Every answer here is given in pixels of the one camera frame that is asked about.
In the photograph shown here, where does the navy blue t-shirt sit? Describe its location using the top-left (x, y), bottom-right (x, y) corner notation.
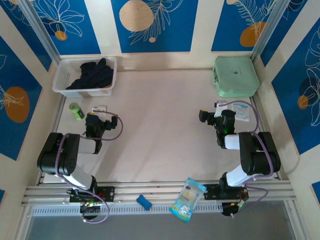
top-left (65, 57), bottom-right (115, 91)

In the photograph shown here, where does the green tape roll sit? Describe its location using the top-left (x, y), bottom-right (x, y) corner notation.
top-left (68, 102), bottom-right (85, 121)

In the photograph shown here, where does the mint green zip pouch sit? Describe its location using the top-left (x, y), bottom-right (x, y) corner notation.
top-left (212, 55), bottom-right (260, 98)

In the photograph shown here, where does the white plastic laundry basket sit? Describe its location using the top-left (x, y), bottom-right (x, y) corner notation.
top-left (51, 56), bottom-right (118, 98)

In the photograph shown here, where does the wet wipes packet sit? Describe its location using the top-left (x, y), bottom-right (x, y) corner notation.
top-left (169, 177), bottom-right (208, 224)

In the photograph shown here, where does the small blue sponge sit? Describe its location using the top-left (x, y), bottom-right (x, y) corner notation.
top-left (136, 194), bottom-right (153, 211)

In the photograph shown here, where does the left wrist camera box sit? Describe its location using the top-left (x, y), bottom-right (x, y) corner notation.
top-left (92, 104), bottom-right (109, 114)

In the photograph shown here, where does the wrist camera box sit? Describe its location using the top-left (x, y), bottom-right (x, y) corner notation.
top-left (92, 104), bottom-right (109, 114)
top-left (214, 100), bottom-right (228, 116)

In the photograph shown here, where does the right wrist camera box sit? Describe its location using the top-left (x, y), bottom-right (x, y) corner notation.
top-left (214, 100), bottom-right (228, 116)

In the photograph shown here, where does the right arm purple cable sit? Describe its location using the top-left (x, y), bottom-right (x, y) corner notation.
top-left (224, 100), bottom-right (270, 218)

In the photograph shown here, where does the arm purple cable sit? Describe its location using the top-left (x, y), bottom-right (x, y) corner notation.
top-left (54, 111), bottom-right (124, 224)
top-left (224, 100), bottom-right (270, 218)

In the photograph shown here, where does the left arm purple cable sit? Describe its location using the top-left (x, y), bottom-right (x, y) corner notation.
top-left (54, 111), bottom-right (124, 224)

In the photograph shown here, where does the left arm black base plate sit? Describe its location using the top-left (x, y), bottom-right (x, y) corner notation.
top-left (69, 186), bottom-right (116, 204)

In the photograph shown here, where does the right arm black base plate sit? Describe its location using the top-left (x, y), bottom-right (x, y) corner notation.
top-left (203, 183), bottom-right (250, 201)

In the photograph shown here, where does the small electronics board with wires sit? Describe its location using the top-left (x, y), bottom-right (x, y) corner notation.
top-left (221, 201), bottom-right (247, 218)
top-left (79, 199), bottom-right (102, 214)

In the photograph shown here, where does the aluminium mounting rail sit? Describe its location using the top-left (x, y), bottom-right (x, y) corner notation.
top-left (21, 180), bottom-right (298, 208)

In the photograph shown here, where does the white slotted cable duct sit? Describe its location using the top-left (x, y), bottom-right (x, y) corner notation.
top-left (32, 203), bottom-right (223, 217)

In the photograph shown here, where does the aluminium corner post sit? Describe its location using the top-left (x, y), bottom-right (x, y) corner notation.
top-left (18, 0), bottom-right (62, 60)
top-left (251, 0), bottom-right (292, 62)

